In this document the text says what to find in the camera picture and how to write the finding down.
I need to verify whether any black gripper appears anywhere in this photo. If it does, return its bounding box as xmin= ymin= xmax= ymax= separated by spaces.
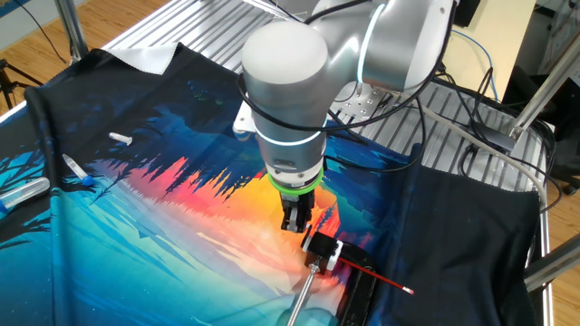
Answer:
xmin=278 ymin=189 xmax=316 ymax=235

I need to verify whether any red pencil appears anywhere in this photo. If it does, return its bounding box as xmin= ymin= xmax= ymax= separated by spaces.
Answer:
xmin=339 ymin=257 xmax=415 ymax=295

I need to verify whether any black C-clamp with steel screw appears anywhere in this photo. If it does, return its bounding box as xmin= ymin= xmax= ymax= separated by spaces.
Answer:
xmin=285 ymin=242 xmax=378 ymax=326

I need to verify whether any sunset landscape printed cloth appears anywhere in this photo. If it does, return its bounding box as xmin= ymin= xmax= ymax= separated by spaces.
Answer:
xmin=0 ymin=43 xmax=545 ymax=326

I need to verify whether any small white plastic tube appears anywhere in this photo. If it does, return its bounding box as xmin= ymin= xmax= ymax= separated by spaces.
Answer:
xmin=108 ymin=131 xmax=133 ymax=147

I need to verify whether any dark grey power adapter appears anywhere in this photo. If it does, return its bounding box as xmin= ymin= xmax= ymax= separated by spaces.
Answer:
xmin=470 ymin=121 xmax=517 ymax=153

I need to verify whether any slim clear tube blue cap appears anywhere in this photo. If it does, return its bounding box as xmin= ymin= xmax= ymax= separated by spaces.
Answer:
xmin=61 ymin=153 xmax=95 ymax=187

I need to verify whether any black monitor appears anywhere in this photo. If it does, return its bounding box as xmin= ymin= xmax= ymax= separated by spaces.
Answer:
xmin=452 ymin=0 xmax=481 ymax=27

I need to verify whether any large clear plastic tube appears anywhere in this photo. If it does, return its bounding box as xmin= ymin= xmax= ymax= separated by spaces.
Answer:
xmin=0 ymin=177 xmax=51 ymax=214

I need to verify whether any beige desk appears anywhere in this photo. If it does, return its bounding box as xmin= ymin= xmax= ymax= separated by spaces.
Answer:
xmin=441 ymin=0 xmax=538 ymax=103

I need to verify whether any black tripod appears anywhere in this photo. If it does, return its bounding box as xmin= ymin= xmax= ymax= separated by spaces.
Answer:
xmin=0 ymin=58 xmax=44 ymax=112

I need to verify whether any green flange adapter ring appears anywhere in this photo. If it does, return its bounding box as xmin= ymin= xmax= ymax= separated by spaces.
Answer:
xmin=266 ymin=167 xmax=325 ymax=197

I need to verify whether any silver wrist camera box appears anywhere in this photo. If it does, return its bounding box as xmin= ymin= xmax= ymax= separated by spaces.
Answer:
xmin=232 ymin=100 xmax=257 ymax=137

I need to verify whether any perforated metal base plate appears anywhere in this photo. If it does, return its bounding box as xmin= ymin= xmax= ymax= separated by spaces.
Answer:
xmin=333 ymin=83 xmax=395 ymax=121

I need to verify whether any thick grey cable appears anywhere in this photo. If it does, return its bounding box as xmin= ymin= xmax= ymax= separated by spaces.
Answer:
xmin=419 ymin=103 xmax=549 ymax=205

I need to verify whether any thin blue cable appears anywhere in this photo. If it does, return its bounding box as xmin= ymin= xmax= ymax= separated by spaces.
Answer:
xmin=451 ymin=29 xmax=499 ymax=103

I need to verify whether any aluminium frame strut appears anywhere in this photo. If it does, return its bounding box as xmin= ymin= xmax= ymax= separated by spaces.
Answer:
xmin=507 ymin=43 xmax=580 ymax=139
xmin=523 ymin=233 xmax=580 ymax=293

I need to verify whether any black cable bundle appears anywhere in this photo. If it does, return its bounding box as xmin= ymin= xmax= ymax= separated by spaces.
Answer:
xmin=434 ymin=67 xmax=563 ymax=214

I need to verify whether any aluminium frame post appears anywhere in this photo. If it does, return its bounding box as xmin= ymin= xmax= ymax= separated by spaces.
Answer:
xmin=53 ymin=0 xmax=90 ymax=64

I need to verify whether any thin black floor cable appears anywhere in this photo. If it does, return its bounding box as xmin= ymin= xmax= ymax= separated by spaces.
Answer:
xmin=13 ymin=0 xmax=69 ymax=64

